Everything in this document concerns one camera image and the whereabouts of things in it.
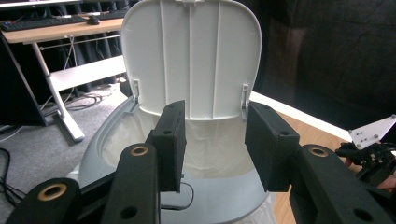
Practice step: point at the black keyboard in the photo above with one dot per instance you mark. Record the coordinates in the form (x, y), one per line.
(40, 22)

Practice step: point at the white bin liner bag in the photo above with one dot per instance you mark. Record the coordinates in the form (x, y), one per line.
(214, 149)

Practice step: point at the wooden desk with white legs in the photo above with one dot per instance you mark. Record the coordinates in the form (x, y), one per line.
(62, 31)

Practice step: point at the black computer mouse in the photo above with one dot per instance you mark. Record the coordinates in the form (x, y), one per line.
(93, 20)

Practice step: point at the white grey pedal trash bin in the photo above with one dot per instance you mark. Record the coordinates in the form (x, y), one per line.
(199, 56)

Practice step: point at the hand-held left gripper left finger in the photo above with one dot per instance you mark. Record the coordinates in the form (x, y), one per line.
(169, 149)

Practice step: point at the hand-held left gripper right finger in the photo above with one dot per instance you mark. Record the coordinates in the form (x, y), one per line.
(269, 149)

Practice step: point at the black curtain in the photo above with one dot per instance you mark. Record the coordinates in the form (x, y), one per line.
(336, 56)

